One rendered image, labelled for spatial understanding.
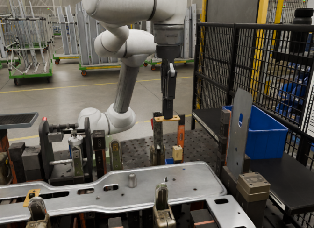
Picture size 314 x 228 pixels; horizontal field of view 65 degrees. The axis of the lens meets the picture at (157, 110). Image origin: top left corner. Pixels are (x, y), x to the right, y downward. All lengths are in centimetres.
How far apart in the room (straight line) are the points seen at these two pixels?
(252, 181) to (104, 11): 69
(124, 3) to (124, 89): 86
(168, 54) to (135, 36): 53
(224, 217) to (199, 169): 26
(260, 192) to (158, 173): 37
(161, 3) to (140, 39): 58
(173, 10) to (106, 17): 18
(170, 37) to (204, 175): 54
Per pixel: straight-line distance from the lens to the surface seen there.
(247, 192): 90
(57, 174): 112
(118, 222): 82
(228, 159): 105
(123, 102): 152
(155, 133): 101
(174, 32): 73
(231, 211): 86
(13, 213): 94
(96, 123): 158
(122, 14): 66
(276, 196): 93
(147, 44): 128
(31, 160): 108
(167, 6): 71
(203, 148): 181
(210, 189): 93
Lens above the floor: 156
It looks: 20 degrees down
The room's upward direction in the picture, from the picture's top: straight up
